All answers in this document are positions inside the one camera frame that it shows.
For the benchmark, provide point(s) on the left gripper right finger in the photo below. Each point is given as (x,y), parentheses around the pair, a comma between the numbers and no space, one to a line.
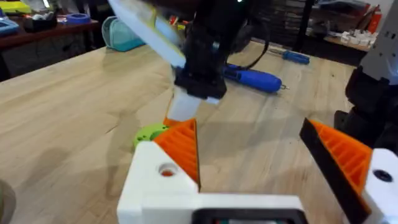
(348,161)

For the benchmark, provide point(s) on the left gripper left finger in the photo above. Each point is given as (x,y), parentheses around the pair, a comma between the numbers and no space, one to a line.
(149,193)

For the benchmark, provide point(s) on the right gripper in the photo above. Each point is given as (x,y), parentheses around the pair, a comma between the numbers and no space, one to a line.
(208,46)

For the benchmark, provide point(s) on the blue electric screwdriver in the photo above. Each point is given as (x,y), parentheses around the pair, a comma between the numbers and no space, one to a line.
(255,78)

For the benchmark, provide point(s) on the green disc with holes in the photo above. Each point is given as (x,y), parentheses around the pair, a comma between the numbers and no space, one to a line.
(146,133)

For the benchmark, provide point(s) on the flat upright wrist plate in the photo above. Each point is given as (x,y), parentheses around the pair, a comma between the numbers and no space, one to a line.
(149,34)

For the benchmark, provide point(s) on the teal soft bag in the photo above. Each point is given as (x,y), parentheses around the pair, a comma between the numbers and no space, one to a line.
(119,35)

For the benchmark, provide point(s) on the heap of white parts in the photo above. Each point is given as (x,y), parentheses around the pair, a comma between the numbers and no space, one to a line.
(359,37)

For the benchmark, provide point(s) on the blue tape roll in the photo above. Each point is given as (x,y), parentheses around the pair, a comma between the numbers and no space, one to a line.
(77,18)

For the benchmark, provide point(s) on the brown side table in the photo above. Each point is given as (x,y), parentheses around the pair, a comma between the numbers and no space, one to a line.
(37,36)

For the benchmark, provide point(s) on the black box with clutter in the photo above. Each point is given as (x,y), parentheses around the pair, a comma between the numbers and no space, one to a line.
(40,22)

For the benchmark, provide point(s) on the blue tray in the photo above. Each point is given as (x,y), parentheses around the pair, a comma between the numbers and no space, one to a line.
(7,26)

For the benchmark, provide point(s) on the yellow-green box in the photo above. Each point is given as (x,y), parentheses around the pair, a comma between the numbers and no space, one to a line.
(14,7)

